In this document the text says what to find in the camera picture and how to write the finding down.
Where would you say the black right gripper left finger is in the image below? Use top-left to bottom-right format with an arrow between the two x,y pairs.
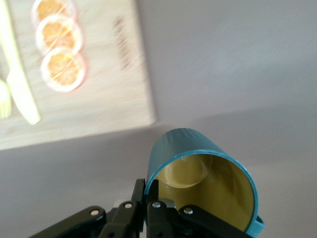
24,178 -> 146,238

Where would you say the yellow plastic knife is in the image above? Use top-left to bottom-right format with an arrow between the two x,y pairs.
0,0 -> 42,125

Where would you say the bamboo cutting board, metal handle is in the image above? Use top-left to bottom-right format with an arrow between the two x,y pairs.
0,0 -> 157,151

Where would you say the yellow plastic fork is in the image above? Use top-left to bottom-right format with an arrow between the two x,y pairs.
0,78 -> 12,119

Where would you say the teal mug with yellow inside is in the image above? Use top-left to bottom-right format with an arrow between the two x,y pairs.
145,127 -> 267,238

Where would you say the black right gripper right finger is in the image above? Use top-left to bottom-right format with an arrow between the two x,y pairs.
147,178 -> 256,238

